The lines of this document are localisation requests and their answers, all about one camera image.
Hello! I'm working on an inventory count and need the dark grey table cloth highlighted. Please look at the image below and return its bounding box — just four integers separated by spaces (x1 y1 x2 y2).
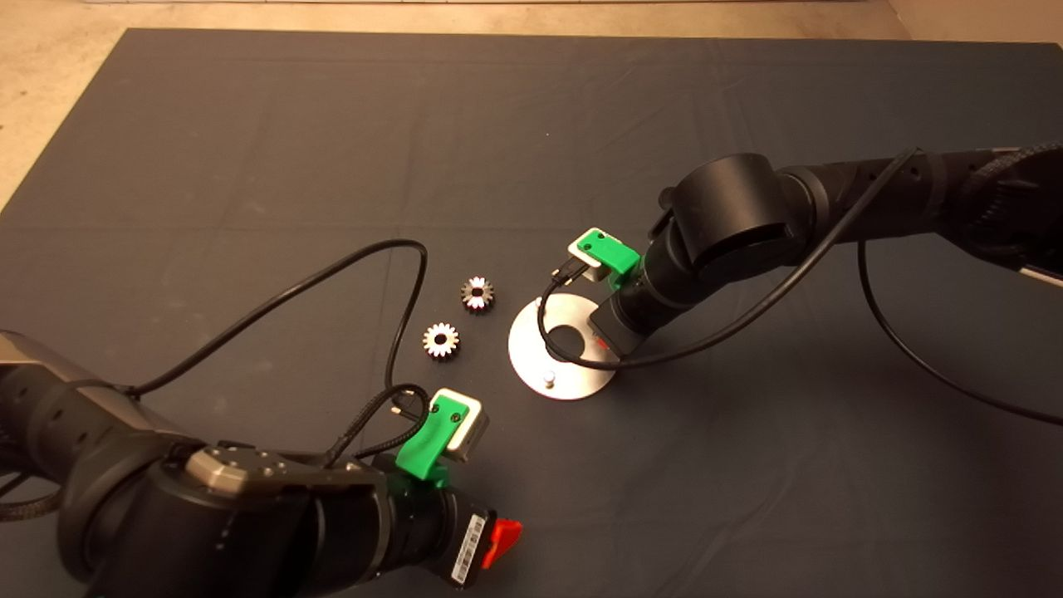
0 30 1063 598

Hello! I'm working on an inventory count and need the round steel carrier plate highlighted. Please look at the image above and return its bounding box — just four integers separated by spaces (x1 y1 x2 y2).
507 293 620 401

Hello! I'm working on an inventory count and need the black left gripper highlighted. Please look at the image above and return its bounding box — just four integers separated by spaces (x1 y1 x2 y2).
386 486 524 591

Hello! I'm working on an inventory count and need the green right camera mount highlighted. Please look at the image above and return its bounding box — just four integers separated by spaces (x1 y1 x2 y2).
577 228 642 292

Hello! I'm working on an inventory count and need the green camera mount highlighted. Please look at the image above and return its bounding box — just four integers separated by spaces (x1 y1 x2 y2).
577 228 642 292
395 395 462 487

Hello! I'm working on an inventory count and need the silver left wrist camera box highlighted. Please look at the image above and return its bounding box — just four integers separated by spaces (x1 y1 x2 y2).
434 388 491 462

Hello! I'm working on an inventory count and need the smooth black camera cable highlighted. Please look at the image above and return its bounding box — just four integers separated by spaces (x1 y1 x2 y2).
537 148 1063 429
125 239 430 395

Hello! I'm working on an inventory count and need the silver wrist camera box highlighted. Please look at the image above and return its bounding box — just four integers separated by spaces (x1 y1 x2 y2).
434 388 491 462
567 235 607 283

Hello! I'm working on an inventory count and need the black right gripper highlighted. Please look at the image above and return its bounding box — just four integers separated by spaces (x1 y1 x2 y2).
590 278 665 360

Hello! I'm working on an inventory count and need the smooth black right camera cable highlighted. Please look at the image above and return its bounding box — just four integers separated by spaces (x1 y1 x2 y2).
537 148 1063 429

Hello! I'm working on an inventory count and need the smooth black left camera cable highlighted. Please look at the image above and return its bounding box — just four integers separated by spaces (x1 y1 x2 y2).
125 239 430 395

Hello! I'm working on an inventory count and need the black braided left gripper cable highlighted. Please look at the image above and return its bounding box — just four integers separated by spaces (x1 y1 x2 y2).
324 382 433 466

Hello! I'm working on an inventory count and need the green left camera mount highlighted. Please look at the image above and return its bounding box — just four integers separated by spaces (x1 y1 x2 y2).
395 395 462 487

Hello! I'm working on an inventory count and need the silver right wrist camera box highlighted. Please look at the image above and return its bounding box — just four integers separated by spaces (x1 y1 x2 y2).
567 235 607 283

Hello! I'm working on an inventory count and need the small steel planetary gear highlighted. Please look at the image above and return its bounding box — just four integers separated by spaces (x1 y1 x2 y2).
422 322 460 360
461 277 496 314

